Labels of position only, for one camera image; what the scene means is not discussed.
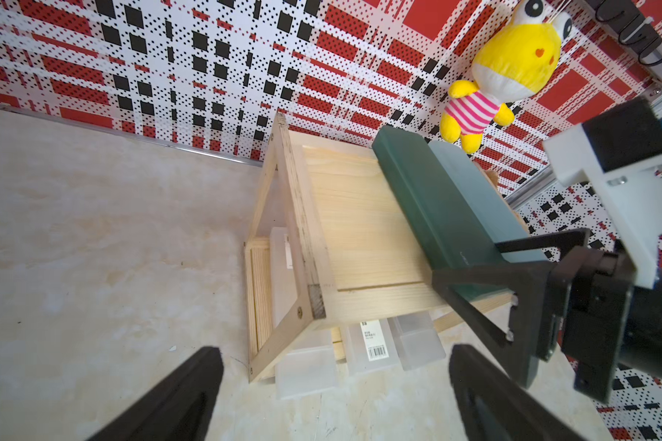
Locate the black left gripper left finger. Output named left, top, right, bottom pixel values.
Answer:
left=91, top=347, right=224, bottom=440

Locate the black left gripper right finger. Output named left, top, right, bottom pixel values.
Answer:
left=449, top=345, right=582, bottom=440

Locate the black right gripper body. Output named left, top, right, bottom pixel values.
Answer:
left=536, top=246, right=636, bottom=402

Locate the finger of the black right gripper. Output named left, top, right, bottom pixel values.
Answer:
left=496, top=228, right=590, bottom=259
left=431, top=261, right=555, bottom=389

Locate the dark green pencil case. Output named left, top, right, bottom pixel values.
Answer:
left=373, top=126, right=506, bottom=271

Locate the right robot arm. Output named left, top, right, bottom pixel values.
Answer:
left=431, top=229, right=662, bottom=404

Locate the wooden two-tier shelf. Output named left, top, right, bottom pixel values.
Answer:
left=243, top=112, right=531, bottom=384

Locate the yellow frog plush toy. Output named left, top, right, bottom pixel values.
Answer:
left=439, top=0, right=573, bottom=154

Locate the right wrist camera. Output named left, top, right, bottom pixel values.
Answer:
left=542, top=97, right=662, bottom=288

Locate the black wall hook rail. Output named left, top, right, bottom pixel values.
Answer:
left=585, top=0, right=662, bottom=68

